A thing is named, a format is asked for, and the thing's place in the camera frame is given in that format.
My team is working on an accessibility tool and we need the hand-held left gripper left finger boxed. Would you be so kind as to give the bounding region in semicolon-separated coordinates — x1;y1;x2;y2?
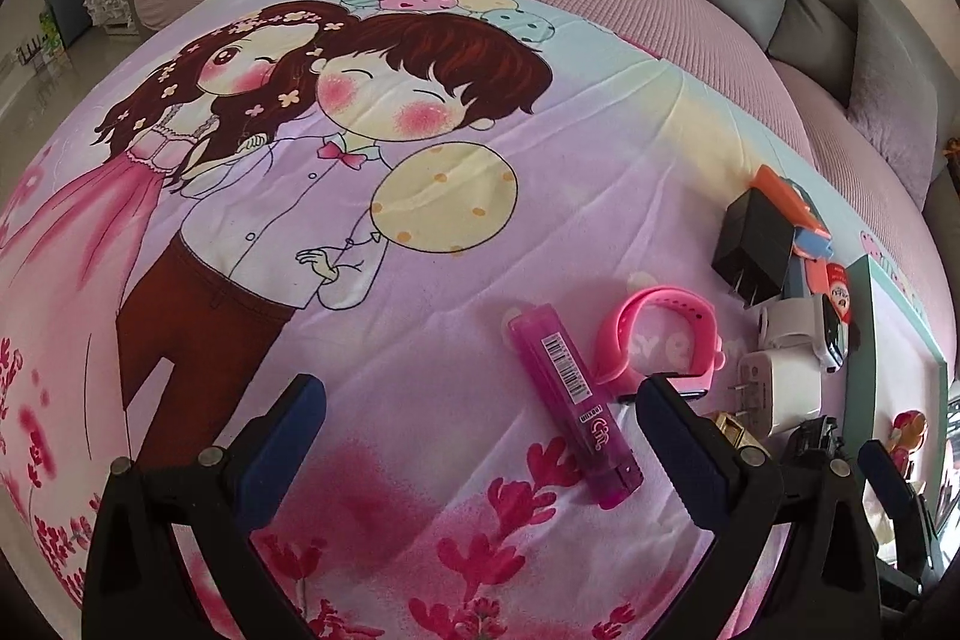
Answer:
81;374;327;640

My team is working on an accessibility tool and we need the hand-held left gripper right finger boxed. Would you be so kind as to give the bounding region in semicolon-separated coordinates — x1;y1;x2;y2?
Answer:
636;374;890;640

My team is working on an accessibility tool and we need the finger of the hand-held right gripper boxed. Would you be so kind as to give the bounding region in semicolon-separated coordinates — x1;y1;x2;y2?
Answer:
857;439;946;611

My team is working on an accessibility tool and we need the pink helmet toy figurine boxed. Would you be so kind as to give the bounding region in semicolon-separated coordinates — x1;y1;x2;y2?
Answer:
889;410;929;480

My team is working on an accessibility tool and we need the white charger plug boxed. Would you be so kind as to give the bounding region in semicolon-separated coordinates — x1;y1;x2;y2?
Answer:
731;346;826;442

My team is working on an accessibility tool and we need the teal rimmed cardboard box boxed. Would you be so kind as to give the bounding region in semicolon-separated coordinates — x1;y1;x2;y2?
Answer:
844;255;950;536

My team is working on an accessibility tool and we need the pink smartwatch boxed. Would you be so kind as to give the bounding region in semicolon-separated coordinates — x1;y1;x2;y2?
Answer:
595;285;725;405

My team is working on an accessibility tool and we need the white smartwatch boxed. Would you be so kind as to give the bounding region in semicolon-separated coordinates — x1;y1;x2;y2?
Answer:
754;293;858;375

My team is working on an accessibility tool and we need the black charger plug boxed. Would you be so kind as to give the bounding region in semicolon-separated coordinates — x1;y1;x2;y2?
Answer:
711;188;796;310

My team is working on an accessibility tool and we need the red glue tube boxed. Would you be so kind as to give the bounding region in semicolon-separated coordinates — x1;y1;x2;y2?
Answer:
823;261;860;330

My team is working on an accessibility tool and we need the orange blue toy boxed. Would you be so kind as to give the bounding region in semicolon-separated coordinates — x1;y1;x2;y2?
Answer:
750;165;836;259

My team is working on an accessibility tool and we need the printed cartoon blanket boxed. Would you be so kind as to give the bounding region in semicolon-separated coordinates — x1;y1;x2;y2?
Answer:
0;0;957;640

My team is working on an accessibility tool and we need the purple grey pillow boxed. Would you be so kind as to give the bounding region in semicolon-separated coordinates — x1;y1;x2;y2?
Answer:
847;0;950;176

